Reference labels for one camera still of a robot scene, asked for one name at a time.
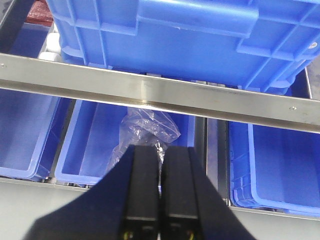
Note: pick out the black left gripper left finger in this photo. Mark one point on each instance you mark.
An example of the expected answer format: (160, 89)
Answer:
(123, 205)

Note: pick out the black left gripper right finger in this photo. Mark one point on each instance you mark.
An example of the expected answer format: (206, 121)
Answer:
(191, 207)

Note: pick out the clear plastic bag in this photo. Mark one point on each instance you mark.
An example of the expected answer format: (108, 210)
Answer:
(144, 127)

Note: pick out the blue lower bin middle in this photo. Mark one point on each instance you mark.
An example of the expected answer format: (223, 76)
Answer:
(93, 133)

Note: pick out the blue bin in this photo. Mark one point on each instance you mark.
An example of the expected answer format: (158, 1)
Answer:
(274, 168)
(93, 133)
(30, 131)

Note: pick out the blue lower bin right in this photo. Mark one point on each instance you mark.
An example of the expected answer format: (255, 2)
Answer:
(274, 168)

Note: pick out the blue lower bin left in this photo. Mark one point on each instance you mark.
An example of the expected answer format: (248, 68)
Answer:
(30, 131)

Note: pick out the steel rack crossbar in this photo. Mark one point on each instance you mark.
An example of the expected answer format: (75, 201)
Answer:
(33, 75)

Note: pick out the blue upper crate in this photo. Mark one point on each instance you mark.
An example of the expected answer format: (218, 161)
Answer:
(256, 45)

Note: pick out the red object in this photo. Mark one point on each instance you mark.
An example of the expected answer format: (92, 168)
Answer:
(40, 14)

